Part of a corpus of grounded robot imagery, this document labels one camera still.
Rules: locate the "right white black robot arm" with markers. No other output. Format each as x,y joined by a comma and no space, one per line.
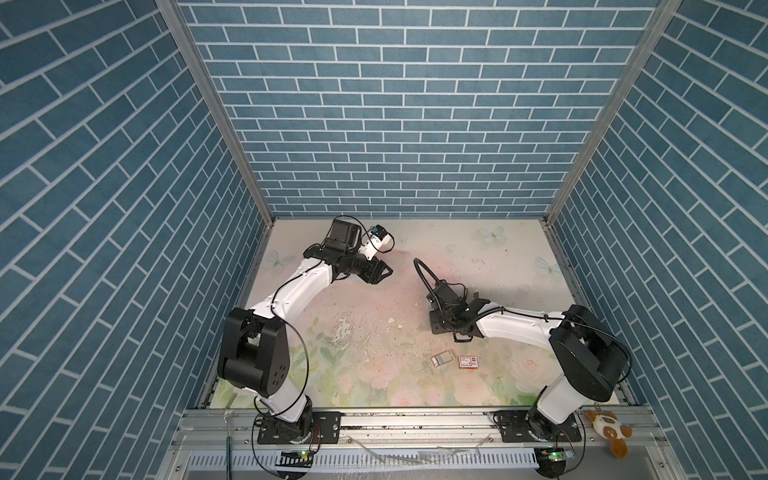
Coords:
591,360

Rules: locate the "white slotted cable duct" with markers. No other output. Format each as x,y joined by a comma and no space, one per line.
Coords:
362,461

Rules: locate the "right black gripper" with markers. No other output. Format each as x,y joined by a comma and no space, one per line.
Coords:
434,327

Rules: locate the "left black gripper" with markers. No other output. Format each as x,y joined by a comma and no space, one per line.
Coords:
372,272

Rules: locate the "plush toy animal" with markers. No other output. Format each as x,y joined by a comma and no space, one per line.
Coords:
606,424

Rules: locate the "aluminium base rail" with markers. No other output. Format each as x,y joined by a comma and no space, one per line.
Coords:
388,427

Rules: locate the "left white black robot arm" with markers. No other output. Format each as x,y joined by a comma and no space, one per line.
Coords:
254,352

